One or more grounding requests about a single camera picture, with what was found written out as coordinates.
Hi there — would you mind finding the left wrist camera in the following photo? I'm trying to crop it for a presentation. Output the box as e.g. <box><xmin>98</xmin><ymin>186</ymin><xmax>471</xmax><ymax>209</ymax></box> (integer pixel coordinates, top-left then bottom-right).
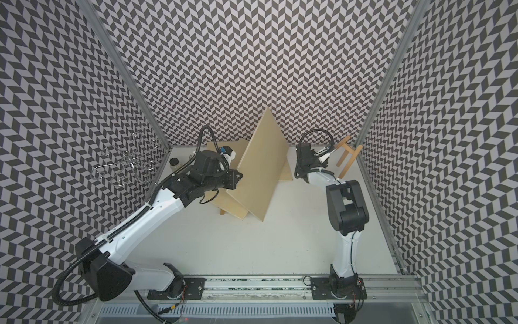
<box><xmin>219</xmin><ymin>146</ymin><xmax>236</xmax><ymax>165</ymax></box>

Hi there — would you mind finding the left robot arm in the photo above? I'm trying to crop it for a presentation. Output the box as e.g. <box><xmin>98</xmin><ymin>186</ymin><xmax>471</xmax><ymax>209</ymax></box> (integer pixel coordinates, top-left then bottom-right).
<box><xmin>76</xmin><ymin>146</ymin><xmax>243</xmax><ymax>301</ymax></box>

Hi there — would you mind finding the plywood board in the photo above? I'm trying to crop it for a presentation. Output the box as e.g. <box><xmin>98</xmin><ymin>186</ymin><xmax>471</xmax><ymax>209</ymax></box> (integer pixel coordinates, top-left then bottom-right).
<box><xmin>206</xmin><ymin>138</ymin><xmax>294</xmax><ymax>221</ymax></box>
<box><xmin>227</xmin><ymin>108</ymin><xmax>289</xmax><ymax>222</ymax></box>

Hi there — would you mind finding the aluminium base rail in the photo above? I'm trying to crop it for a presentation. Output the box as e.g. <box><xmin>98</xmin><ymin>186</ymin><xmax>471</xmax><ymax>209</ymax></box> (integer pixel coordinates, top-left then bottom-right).
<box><xmin>80</xmin><ymin>275</ymin><xmax>430</xmax><ymax>317</ymax></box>

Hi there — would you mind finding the wooden easel frame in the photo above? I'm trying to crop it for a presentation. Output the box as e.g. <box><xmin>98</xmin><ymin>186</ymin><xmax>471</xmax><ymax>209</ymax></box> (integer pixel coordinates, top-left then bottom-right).
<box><xmin>335</xmin><ymin>136</ymin><xmax>364</xmax><ymax>179</ymax></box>

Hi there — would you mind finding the wire mug tree stand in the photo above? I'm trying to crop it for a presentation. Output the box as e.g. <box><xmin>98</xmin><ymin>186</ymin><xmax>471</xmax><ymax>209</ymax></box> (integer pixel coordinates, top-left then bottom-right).
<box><xmin>88</xmin><ymin>132</ymin><xmax>166</xmax><ymax>190</ymax></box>

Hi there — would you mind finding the glass spice jar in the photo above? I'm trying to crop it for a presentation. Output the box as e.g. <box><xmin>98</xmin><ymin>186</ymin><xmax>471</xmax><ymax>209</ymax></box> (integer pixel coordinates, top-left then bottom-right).
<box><xmin>169</xmin><ymin>157</ymin><xmax>179</xmax><ymax>167</ymax></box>

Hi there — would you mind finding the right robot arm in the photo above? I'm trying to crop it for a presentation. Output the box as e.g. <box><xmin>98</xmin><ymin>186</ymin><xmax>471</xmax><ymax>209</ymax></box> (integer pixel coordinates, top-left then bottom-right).
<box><xmin>294</xmin><ymin>143</ymin><xmax>370</xmax><ymax>301</ymax></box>

